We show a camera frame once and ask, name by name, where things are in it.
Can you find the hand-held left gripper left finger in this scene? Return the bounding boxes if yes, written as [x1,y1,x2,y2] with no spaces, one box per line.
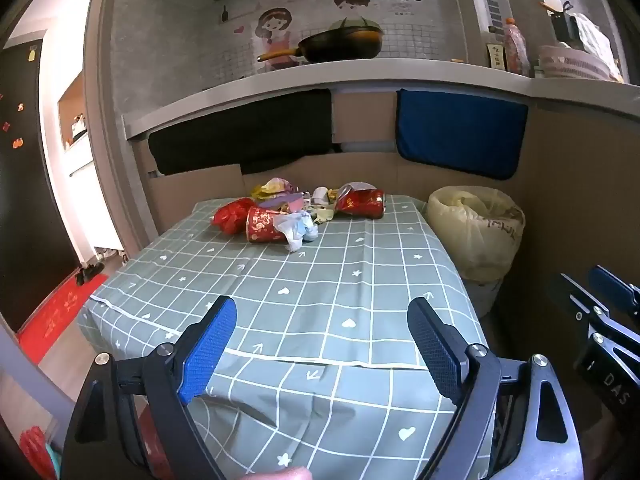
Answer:
[60,295,238,480]

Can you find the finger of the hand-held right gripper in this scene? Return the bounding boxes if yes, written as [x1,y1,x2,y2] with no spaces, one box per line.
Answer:
[587,265,640,312]
[547,272,640,347]

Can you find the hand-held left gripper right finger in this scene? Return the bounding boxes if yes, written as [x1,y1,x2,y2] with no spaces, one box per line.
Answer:
[406,296,586,480]

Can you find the white bin with yellowish liner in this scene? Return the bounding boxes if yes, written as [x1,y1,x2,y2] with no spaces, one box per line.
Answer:
[426,186,527,318]

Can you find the person's left hand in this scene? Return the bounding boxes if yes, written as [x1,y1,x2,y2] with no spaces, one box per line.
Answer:
[264,467,315,480]

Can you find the brown cardboard sheet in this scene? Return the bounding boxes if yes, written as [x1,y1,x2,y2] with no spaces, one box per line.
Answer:
[240,152,426,201]
[331,91,399,145]
[145,162,246,233]
[500,95,640,321]

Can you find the green checked tablecloth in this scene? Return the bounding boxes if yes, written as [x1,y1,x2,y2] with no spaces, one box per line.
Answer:
[75,192,501,480]

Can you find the red plastic bag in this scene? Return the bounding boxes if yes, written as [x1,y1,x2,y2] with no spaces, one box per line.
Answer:
[210,197,256,235]

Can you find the dark shoes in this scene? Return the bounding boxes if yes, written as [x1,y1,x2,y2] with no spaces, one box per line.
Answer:
[75,262,106,286]

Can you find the white crumpled tissue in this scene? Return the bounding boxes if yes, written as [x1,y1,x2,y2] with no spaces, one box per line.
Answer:
[277,210,321,253]

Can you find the red doormat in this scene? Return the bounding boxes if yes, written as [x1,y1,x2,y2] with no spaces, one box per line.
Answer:
[20,272,108,363]

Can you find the pale yellow crumpled wrapper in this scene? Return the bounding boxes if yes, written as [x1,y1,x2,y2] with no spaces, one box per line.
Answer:
[312,187,342,223]

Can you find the blue towel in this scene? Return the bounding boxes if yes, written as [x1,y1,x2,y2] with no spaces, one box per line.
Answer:
[395,88,530,181]

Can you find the red fabric bundle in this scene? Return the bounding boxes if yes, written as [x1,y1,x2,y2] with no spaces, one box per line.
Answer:
[19,425,57,480]

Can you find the black cloth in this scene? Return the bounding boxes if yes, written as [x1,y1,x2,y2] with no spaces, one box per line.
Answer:
[147,89,333,176]

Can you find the pink plastic basket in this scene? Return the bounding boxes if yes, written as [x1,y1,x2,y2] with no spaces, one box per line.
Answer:
[537,45,623,81]

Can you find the black fridge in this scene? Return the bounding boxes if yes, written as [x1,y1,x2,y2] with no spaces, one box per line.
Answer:
[0,35,81,331]

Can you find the white cloth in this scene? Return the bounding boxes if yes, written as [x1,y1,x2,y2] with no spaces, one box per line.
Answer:
[575,15,621,76]

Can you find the orange-capped plastic bottle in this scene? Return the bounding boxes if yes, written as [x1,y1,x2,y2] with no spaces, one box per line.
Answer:
[502,17,531,76]

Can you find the small sauce bottle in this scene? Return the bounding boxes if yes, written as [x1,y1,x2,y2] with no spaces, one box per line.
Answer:
[487,25,506,68]

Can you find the black utensil holder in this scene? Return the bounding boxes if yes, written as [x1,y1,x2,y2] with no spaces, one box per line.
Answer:
[550,2,581,48]

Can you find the grey kitchen countertop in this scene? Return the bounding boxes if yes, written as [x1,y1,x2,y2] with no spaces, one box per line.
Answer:
[122,57,640,141]

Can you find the black wok with wooden handle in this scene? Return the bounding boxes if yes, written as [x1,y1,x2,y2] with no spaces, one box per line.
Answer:
[257,26,385,64]

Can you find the cartoon wall poster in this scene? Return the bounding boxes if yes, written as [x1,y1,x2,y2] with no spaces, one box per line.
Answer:
[215,0,436,68]

